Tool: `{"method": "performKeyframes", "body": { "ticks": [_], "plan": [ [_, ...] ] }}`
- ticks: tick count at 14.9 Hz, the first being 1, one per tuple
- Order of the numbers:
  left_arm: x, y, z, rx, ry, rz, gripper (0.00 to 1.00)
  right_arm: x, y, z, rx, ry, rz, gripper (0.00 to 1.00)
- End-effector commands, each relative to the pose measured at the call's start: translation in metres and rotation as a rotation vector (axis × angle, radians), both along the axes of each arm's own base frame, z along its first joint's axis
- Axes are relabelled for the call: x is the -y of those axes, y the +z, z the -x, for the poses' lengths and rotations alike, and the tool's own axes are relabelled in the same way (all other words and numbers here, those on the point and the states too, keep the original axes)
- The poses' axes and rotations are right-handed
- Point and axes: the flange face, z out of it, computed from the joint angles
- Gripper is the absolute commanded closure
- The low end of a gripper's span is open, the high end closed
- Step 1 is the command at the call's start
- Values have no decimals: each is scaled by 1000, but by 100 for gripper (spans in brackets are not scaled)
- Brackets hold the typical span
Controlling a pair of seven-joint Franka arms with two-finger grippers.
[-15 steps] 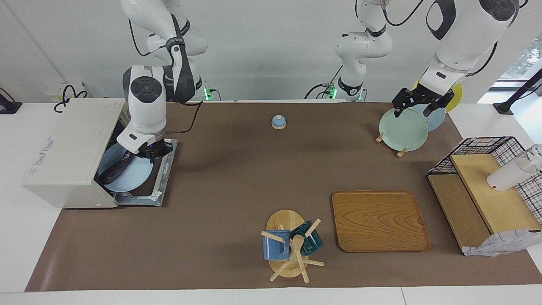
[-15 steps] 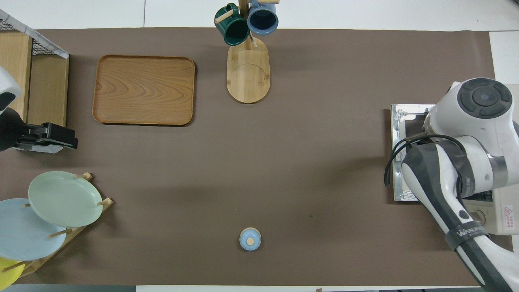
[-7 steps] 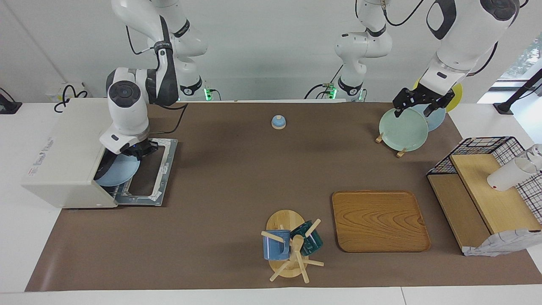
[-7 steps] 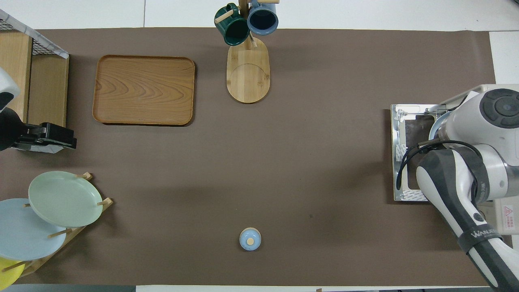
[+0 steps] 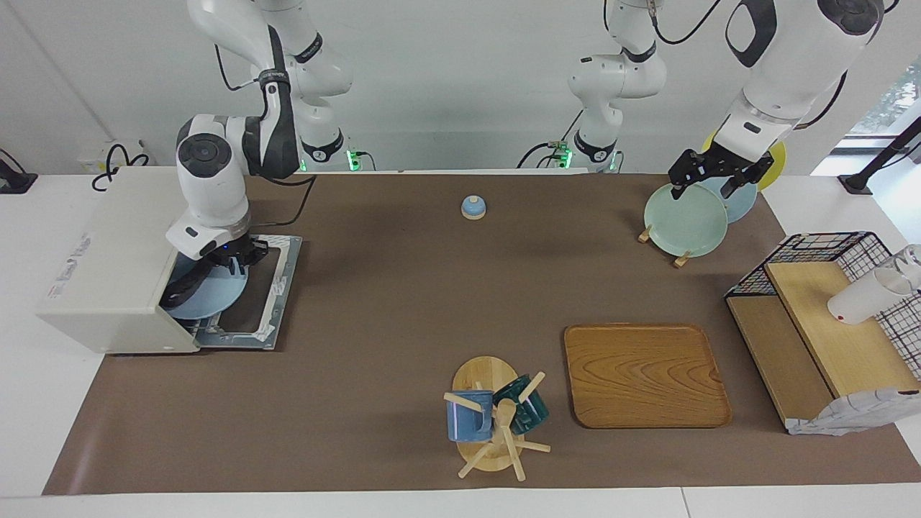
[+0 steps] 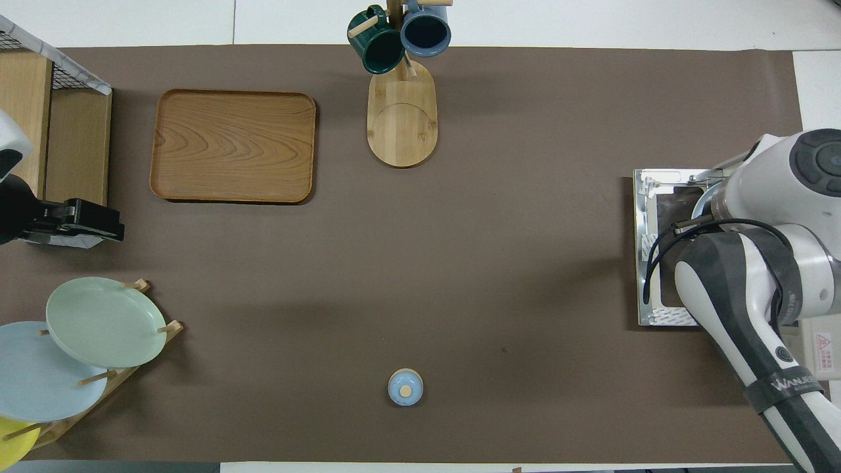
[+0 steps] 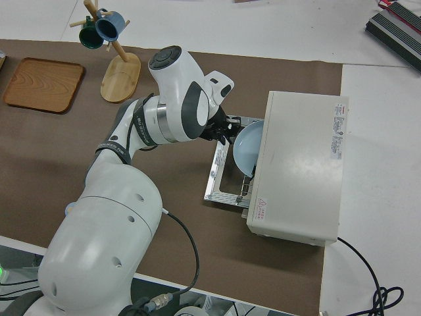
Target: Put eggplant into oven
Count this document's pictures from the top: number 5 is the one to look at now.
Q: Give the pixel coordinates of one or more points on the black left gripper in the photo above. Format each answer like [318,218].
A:
[719,164]

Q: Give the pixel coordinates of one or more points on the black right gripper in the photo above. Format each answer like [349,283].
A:
[234,252]

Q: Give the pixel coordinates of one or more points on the glass oven door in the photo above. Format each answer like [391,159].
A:
[277,302]

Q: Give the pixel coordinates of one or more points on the dark purple eggplant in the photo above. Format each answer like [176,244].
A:
[183,288]

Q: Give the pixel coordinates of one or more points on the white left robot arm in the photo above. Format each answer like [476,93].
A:
[791,65]

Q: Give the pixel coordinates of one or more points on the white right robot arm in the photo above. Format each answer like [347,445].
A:
[205,194]

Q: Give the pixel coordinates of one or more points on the beige toaster oven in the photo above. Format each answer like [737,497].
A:
[108,288]

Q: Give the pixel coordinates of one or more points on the pale green plate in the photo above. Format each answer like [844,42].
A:
[683,219]

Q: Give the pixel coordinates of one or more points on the light blue racked plate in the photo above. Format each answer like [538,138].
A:
[745,205]

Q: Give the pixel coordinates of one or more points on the wooden plate rack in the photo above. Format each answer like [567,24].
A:
[681,260]

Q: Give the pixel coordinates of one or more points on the yellow plate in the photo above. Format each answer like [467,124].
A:
[777,162]

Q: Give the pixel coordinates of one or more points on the brown table mat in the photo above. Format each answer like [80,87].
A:
[396,324]

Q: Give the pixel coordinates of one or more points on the black slanted stand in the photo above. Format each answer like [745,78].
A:
[888,151]

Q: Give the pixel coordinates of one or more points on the white cup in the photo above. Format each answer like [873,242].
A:
[863,298]

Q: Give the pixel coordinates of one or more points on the rectangular wooden tray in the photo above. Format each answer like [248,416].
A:
[644,374]

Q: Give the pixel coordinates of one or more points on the window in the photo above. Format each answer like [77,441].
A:
[892,101]

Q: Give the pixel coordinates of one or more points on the clear glass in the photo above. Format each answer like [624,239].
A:
[910,262]

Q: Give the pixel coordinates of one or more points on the small blue bell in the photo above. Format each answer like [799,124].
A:
[473,208]

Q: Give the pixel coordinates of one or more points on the wooden mug tree stand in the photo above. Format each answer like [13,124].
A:
[483,374]

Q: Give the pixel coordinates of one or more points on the blue mug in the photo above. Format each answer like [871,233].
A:
[468,421]

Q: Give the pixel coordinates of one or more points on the dark green mug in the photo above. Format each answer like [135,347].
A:
[529,410]

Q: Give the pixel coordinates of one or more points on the black clamp mount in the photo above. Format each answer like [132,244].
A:
[14,180]

